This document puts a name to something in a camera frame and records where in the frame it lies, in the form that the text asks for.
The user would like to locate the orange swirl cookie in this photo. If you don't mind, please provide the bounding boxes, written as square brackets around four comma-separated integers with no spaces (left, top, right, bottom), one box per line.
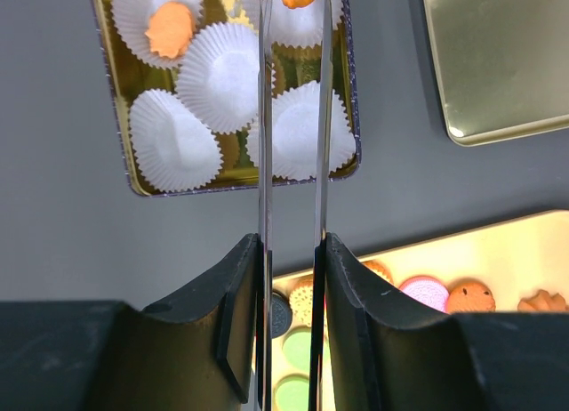
[517,289,568,313]

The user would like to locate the green sandwich cookie lower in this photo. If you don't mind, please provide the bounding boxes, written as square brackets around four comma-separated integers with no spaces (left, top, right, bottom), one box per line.
[274,375,309,411]

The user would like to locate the gold tin lid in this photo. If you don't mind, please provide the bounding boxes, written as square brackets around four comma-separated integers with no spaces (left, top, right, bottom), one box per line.
[422,0,568,147]

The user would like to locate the tan biscuit top left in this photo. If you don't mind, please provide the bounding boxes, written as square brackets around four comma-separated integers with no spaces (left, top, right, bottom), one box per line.
[289,278,313,327]

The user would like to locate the white paper cup top right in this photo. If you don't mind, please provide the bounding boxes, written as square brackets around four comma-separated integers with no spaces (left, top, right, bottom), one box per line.
[239,0,344,50]

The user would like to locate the white paper cup top left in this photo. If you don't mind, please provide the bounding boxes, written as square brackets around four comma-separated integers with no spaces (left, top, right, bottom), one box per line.
[111,0,204,69]

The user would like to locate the tan biscuit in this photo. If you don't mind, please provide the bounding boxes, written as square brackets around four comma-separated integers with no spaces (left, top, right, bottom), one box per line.
[363,260,394,285]
[289,278,313,327]

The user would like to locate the brown chip cookie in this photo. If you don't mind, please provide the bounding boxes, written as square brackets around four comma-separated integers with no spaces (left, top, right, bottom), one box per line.
[446,281,496,313]

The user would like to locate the white paper cup centre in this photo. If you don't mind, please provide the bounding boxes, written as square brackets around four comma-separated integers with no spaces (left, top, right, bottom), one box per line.
[175,22,260,134]

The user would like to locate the orange flower cookie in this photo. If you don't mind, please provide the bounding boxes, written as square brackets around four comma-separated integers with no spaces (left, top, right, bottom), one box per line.
[145,1,195,60]

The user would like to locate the tan biscuit top right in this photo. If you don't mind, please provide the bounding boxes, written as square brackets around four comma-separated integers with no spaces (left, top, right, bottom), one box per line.
[363,260,394,285]

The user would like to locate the green sandwich cookie upper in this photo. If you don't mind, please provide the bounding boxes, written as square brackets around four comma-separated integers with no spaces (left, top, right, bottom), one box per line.
[282,326,311,373]

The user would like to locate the green sandwich cookie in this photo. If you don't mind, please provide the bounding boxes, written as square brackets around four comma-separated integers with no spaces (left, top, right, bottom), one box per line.
[274,375,309,411]
[282,326,311,373]

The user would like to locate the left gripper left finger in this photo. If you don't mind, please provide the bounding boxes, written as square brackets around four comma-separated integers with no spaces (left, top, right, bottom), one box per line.
[1,0,257,410]

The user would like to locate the black sandwich cookie upper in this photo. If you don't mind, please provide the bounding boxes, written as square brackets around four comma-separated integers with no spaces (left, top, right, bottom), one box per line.
[271,291,293,339]

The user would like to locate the pink sandwich cookie upper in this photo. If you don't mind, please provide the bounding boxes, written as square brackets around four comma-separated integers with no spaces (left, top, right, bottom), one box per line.
[399,276,449,313]

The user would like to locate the white paper cup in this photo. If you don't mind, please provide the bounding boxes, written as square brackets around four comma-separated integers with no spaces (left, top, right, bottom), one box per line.
[111,0,204,69]
[272,80,356,181]
[129,89,222,193]
[239,0,344,50]
[175,22,260,134]

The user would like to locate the white paper cup bottom right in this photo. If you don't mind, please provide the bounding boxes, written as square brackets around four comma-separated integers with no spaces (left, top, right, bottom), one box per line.
[272,80,356,181]

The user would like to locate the white paper cup bottom left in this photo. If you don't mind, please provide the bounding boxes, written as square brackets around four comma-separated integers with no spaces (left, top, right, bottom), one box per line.
[129,89,222,193]

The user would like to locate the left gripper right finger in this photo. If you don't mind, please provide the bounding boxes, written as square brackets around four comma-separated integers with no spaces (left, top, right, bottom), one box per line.
[327,0,568,410]

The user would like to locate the square cookie tin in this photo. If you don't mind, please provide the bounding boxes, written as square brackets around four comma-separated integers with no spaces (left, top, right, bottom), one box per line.
[91,0,361,197]

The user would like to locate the yellow cookie tray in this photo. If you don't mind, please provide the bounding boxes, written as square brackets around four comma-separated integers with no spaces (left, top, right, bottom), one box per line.
[272,210,568,410]

